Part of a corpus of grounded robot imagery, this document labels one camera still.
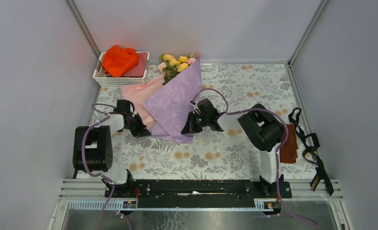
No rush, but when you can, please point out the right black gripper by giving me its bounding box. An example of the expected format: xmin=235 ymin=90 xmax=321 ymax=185
xmin=182 ymin=111 xmax=209 ymax=135

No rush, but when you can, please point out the yellow fake flower bunch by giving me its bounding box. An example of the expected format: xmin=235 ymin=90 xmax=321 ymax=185
xmin=158 ymin=54 xmax=197 ymax=85

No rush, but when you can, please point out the black strap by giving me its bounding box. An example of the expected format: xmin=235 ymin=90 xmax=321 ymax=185
xmin=288 ymin=107 xmax=335 ymax=196

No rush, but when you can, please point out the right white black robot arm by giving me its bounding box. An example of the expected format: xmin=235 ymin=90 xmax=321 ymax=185
xmin=181 ymin=99 xmax=288 ymax=197

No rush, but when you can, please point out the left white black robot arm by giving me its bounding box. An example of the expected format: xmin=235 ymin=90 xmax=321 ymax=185
xmin=72 ymin=99 xmax=151 ymax=197

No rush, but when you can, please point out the floral patterned table mat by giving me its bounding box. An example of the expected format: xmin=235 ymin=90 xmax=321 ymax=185
xmin=111 ymin=64 xmax=298 ymax=180

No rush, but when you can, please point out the dark red folded paper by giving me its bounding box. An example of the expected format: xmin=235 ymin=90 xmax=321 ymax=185
xmin=123 ymin=52 xmax=149 ymax=78

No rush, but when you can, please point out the white plastic basket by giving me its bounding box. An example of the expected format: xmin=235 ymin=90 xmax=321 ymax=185
xmin=92 ymin=51 xmax=150 ymax=87

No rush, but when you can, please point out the orange cloth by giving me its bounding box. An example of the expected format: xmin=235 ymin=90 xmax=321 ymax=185
xmin=102 ymin=45 xmax=140 ymax=78

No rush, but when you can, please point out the brown leather pad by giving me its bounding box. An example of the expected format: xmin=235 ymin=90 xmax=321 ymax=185
xmin=280 ymin=124 xmax=298 ymax=164

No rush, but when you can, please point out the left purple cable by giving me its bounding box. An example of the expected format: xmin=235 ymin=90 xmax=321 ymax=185
xmin=80 ymin=103 xmax=132 ymax=230

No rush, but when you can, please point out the purple cable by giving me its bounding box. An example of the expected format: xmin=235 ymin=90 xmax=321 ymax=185
xmin=80 ymin=103 xmax=132 ymax=230
xmin=190 ymin=88 xmax=320 ymax=230

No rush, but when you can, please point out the black mounting base rail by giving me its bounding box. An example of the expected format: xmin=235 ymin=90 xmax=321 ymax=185
xmin=104 ymin=179 xmax=292 ymax=208

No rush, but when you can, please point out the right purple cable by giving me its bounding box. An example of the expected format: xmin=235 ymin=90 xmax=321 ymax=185
xmin=190 ymin=88 xmax=320 ymax=230

